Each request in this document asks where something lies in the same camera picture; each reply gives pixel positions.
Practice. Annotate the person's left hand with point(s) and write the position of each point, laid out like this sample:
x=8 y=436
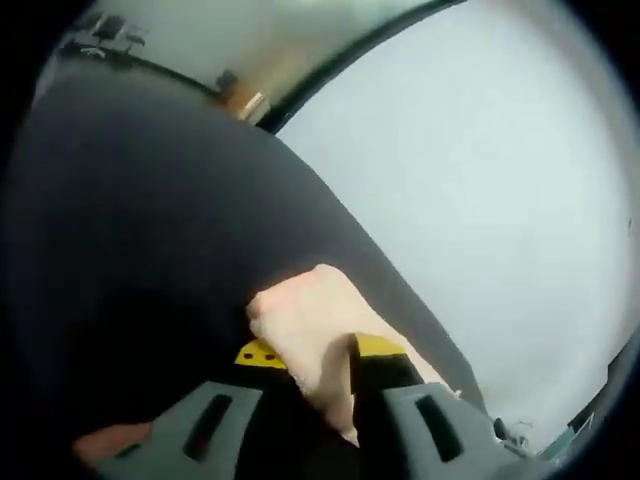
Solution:
x=110 y=440

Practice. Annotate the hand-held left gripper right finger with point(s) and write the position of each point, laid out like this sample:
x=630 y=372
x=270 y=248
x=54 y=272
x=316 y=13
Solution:
x=450 y=450

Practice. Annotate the dark small object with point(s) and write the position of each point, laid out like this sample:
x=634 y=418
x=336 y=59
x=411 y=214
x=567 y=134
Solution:
x=227 y=82

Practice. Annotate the black partition frame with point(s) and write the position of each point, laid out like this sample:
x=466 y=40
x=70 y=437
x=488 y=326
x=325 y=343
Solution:
x=350 y=70

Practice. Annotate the teal panel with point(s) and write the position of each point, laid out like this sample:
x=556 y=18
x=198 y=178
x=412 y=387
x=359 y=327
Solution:
x=567 y=437

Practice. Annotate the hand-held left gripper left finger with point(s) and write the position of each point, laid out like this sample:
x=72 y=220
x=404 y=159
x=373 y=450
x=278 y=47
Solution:
x=180 y=440

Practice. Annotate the grey swivel chair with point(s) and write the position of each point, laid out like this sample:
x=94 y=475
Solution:
x=512 y=434

